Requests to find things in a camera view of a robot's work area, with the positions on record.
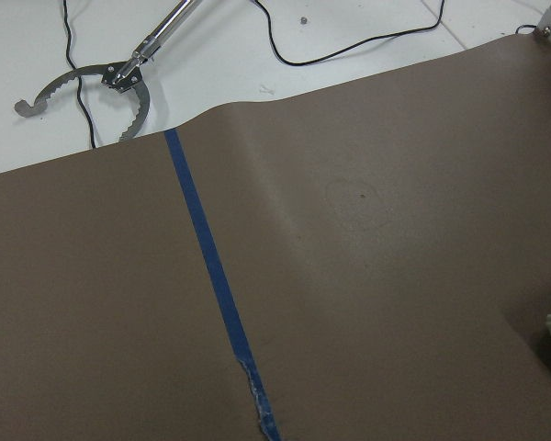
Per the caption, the black thin table cable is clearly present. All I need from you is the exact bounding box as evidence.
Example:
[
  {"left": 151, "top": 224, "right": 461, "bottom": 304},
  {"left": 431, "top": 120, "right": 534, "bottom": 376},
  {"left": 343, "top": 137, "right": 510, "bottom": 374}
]
[{"left": 62, "top": 0, "right": 446, "bottom": 149}]

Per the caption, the brown table mat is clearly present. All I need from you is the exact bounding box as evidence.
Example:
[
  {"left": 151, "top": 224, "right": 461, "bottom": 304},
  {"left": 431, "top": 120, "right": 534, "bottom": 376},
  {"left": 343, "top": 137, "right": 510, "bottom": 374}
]
[{"left": 0, "top": 35, "right": 551, "bottom": 440}]

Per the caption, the metal reacher grabber tool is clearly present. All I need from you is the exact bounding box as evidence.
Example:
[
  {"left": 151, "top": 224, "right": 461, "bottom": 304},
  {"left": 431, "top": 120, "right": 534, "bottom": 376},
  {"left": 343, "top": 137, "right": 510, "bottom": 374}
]
[{"left": 14, "top": 1, "right": 200, "bottom": 141}]

